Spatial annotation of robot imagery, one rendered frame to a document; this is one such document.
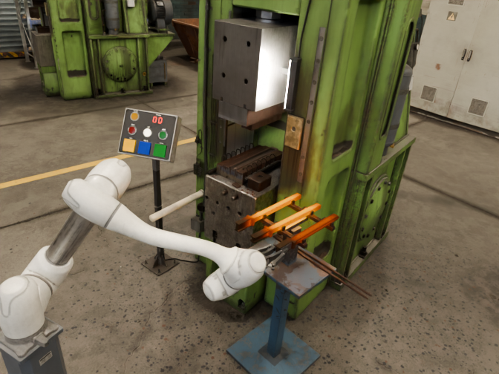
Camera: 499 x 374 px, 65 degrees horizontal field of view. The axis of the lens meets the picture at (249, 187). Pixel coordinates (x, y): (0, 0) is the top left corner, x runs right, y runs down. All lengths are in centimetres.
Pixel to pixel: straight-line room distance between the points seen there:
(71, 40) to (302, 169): 510
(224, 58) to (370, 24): 76
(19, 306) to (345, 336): 187
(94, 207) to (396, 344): 208
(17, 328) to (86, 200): 67
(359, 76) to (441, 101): 502
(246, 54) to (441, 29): 545
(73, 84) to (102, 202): 544
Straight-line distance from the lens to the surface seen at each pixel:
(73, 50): 673
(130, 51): 684
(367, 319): 291
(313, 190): 217
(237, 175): 226
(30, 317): 184
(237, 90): 210
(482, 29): 699
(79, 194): 141
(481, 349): 309
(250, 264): 129
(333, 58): 194
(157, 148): 244
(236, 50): 207
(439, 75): 724
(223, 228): 242
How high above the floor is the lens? 201
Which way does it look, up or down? 29 degrees down
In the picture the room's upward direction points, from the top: 5 degrees clockwise
